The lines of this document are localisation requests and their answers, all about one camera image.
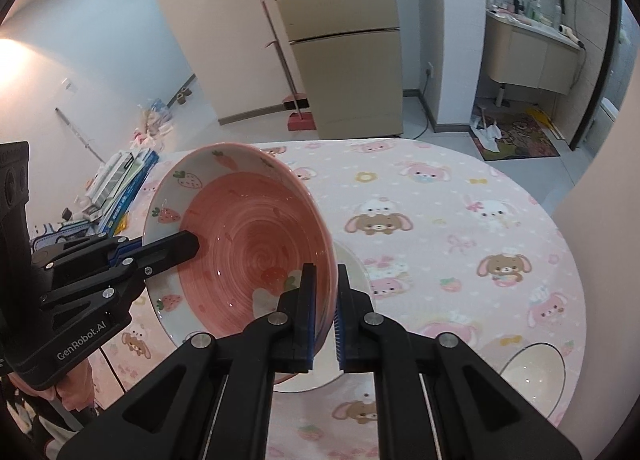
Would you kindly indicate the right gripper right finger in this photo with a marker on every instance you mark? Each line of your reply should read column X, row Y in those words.
column 435, row 397

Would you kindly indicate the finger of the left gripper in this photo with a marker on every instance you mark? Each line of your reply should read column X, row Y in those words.
column 124, row 247
column 162, row 254

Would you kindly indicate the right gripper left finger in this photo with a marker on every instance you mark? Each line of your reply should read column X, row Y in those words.
column 211, row 398

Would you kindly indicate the white bowl black rim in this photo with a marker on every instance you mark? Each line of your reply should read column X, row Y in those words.
column 538, row 373

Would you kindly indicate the white plate colourful lettering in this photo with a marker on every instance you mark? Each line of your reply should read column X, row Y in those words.
column 327, row 363

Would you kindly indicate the pink strawberry rabbit bowl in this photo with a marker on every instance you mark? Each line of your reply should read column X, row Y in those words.
column 257, row 226

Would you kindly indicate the person's left hand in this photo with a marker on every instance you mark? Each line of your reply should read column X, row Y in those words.
column 75, row 390

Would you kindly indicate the stack of boxes on floor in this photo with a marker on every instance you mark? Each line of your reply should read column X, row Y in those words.
column 110, row 193

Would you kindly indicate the pair of brown slippers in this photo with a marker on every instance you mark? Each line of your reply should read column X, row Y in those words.
column 183, row 95

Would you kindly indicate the pink cartoon animal tablecloth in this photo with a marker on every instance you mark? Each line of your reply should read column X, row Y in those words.
column 482, row 260

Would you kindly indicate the red broom with dustpan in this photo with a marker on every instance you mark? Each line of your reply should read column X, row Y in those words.
column 296, row 103

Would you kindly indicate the patterned bathroom floor mat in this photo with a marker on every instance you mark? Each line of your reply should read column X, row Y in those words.
column 510, row 137

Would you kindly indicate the beige three-door refrigerator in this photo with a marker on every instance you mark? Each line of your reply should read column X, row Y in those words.
column 348, row 54

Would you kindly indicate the beige bathroom vanity cabinet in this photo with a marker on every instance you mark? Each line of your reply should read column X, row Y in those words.
column 529, row 55

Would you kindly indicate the white hair dryer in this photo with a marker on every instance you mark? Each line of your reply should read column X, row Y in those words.
column 569, row 33

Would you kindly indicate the grey mop handle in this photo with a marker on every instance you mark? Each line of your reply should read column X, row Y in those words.
column 81, row 138

